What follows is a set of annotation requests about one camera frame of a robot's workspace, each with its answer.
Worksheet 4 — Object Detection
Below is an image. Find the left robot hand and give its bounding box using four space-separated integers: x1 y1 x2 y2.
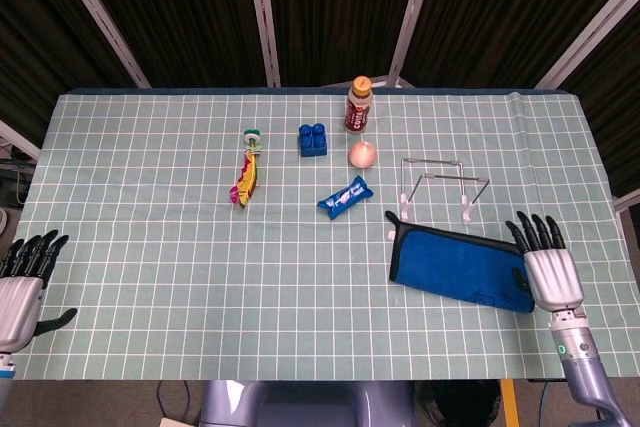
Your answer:
0 229 79 353

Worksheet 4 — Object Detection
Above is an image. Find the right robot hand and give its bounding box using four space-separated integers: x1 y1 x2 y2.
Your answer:
504 210 585 312

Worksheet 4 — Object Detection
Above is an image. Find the black and blue towel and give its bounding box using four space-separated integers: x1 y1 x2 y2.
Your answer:
383 210 536 314

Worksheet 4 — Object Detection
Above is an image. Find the green checked tablecloth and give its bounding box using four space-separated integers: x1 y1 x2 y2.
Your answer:
9 89 629 382

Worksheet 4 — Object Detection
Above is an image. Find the blue snack packet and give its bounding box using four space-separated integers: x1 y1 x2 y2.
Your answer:
316 175 375 221

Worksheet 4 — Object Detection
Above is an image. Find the pink ball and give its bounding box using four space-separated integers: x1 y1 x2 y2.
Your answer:
347 140 378 169

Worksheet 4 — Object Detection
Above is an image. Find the Costa coffee bottle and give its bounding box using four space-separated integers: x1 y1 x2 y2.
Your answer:
342 75 375 136

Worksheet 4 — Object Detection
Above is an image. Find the colourful feather shuttlecock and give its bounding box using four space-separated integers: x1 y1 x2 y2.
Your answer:
229 128 264 210

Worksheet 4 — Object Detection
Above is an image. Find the blue toy brick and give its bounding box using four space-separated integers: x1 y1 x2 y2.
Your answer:
298 122 329 158

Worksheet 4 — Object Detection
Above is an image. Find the lilac robot torso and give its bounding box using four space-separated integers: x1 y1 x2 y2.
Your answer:
198 379 416 427

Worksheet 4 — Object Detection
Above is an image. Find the wire rack with white feet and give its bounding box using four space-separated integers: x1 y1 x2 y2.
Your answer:
398 156 491 225

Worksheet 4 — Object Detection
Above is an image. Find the white partition post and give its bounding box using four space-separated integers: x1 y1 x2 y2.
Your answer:
533 0 640 91
0 119 41 161
47 0 152 89
387 0 441 89
243 0 282 88
612 191 640 213

